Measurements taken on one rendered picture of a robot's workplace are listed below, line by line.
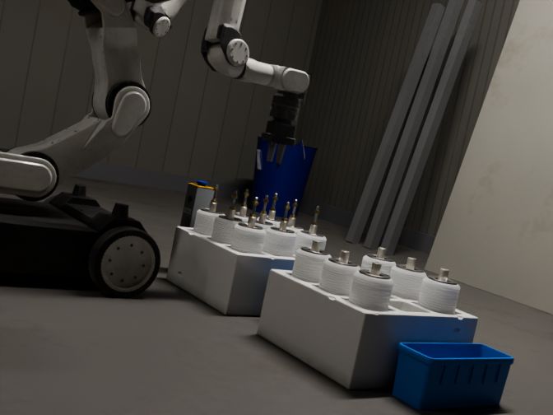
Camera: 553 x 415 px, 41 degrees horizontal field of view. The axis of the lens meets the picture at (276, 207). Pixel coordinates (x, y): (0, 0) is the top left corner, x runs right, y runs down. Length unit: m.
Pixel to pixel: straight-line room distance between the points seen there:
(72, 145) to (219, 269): 0.56
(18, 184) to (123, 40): 0.52
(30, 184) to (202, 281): 0.57
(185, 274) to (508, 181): 2.06
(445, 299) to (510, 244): 1.91
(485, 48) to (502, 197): 1.33
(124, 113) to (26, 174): 0.33
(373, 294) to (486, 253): 2.17
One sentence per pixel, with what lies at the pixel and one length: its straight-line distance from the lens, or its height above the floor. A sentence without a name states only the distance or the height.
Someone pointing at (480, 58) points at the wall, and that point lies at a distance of 4.91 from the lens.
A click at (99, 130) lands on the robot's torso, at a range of 2.20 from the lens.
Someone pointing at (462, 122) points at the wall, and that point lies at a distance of 4.88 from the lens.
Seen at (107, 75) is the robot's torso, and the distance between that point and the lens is 2.23.
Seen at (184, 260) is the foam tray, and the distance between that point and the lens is 2.34.
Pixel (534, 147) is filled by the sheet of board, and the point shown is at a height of 0.74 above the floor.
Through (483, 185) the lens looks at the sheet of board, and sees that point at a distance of 3.97.
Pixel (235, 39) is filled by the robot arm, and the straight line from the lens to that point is 2.13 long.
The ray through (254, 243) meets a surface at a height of 0.21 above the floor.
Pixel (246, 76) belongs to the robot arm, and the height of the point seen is 0.68.
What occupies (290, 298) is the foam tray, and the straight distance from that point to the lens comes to 1.87.
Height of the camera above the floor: 0.51
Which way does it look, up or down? 5 degrees down
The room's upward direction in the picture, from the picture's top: 12 degrees clockwise
